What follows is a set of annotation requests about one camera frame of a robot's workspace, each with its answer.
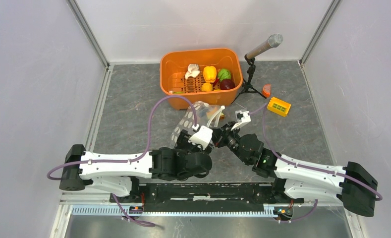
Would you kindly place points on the yellow green brown brick stack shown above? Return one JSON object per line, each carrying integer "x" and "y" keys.
{"x": 212, "y": 114}

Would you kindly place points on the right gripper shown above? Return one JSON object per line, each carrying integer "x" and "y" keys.
{"x": 220, "y": 134}

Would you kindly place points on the dark red toy onion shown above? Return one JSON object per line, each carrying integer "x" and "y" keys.
{"x": 227, "y": 84}

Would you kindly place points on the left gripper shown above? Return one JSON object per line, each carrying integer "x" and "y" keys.
{"x": 182, "y": 142}

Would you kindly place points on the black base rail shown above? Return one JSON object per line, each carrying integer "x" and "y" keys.
{"x": 206, "y": 197}

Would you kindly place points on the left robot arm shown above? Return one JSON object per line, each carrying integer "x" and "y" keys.
{"x": 118, "y": 173}

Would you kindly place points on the black microphone tripod stand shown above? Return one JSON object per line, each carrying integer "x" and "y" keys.
{"x": 247, "y": 84}

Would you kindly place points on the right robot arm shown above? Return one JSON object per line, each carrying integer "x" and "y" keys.
{"x": 352, "y": 186}

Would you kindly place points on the white toy garlic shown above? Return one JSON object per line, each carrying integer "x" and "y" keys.
{"x": 193, "y": 70}

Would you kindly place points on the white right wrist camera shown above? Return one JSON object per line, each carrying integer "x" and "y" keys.
{"x": 242, "y": 119}

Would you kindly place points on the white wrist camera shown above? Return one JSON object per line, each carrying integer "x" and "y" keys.
{"x": 242, "y": 119}
{"x": 202, "y": 136}

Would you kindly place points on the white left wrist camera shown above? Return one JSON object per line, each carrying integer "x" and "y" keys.
{"x": 202, "y": 136}

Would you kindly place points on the orange plastic basket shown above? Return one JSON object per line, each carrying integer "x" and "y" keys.
{"x": 173, "y": 67}

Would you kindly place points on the red toy chili pepper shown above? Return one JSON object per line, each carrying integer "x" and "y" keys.
{"x": 215, "y": 82}

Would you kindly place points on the yellow toy lemon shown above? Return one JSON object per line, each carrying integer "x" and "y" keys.
{"x": 207, "y": 87}

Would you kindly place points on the orange semicircle toy slice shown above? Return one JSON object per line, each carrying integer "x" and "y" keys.
{"x": 266, "y": 90}

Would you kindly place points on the yellow window toy brick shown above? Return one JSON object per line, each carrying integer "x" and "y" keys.
{"x": 278, "y": 106}

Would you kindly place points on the silver microphone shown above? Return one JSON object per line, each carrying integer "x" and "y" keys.
{"x": 272, "y": 42}

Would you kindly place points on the yellow toy bell pepper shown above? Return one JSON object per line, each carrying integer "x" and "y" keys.
{"x": 209, "y": 74}

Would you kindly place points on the green toy lettuce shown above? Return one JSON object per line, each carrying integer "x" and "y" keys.
{"x": 223, "y": 74}

